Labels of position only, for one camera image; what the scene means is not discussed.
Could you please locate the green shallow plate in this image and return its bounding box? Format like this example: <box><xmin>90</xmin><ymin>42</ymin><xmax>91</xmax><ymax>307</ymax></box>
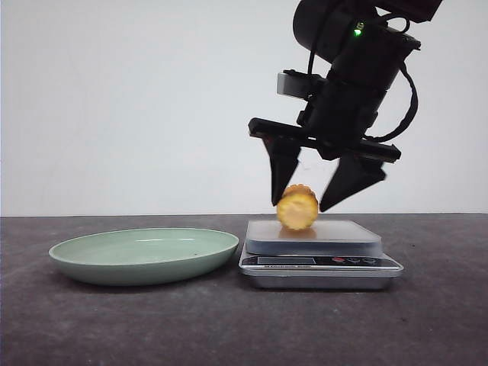
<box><xmin>49</xmin><ymin>227</ymin><xmax>239</xmax><ymax>286</ymax></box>

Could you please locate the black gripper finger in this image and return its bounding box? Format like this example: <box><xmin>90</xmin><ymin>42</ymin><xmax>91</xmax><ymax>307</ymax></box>
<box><xmin>263</xmin><ymin>136</ymin><xmax>301</xmax><ymax>203</ymax></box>
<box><xmin>319</xmin><ymin>155</ymin><xmax>386</xmax><ymax>212</ymax></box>

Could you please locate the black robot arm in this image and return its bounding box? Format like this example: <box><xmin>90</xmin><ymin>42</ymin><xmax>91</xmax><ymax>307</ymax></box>
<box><xmin>249</xmin><ymin>1</ymin><xmax>439</xmax><ymax>211</ymax></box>

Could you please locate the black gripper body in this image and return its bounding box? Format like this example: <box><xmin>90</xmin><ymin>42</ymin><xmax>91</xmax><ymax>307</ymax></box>
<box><xmin>249</xmin><ymin>79</ymin><xmax>401</xmax><ymax>162</ymax></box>

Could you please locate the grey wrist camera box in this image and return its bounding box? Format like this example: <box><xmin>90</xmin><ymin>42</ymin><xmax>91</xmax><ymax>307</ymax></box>
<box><xmin>277</xmin><ymin>69</ymin><xmax>325</xmax><ymax>101</ymax></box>

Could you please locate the yellow corn cob piece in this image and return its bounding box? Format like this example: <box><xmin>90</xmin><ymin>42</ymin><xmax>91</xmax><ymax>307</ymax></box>
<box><xmin>277</xmin><ymin>184</ymin><xmax>319</xmax><ymax>230</ymax></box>

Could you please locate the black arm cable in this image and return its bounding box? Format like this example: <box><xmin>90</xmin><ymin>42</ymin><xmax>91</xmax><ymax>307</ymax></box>
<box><xmin>364</xmin><ymin>64</ymin><xmax>419</xmax><ymax>143</ymax></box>

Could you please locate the silver digital kitchen scale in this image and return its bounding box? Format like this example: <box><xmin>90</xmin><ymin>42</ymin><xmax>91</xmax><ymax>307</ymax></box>
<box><xmin>239</xmin><ymin>220</ymin><xmax>403</xmax><ymax>290</ymax></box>

